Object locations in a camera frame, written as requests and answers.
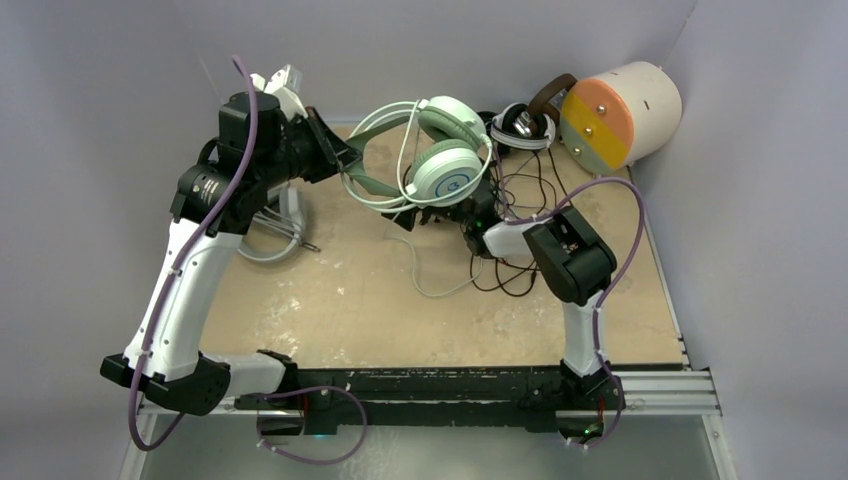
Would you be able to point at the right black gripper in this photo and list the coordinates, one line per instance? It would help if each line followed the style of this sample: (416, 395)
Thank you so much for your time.
(411, 217)

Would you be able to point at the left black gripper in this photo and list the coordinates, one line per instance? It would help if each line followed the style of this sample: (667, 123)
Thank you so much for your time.
(300, 122)

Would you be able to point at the mint green headphones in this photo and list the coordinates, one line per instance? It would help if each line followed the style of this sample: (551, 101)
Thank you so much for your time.
(443, 175)

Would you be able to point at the white grey headphones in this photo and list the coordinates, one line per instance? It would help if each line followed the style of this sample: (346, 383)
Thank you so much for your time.
(284, 214)

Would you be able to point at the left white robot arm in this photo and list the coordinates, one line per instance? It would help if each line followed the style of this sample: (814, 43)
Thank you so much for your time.
(167, 340)

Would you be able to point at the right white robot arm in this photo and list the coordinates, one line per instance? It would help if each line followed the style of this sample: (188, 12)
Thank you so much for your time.
(577, 265)

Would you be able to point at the small black on-ear headphones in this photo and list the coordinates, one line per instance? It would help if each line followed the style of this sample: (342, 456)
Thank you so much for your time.
(487, 118)

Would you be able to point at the white black headphones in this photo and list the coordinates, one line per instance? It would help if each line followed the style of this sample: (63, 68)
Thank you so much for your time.
(514, 128)

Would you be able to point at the brown headphones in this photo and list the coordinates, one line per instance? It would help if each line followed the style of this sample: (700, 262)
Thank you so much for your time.
(541, 103)

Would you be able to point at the round pastel drawer cabinet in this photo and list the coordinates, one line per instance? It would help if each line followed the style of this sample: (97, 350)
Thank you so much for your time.
(612, 119)

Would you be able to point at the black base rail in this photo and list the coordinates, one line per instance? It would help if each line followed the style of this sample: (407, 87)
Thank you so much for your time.
(539, 399)

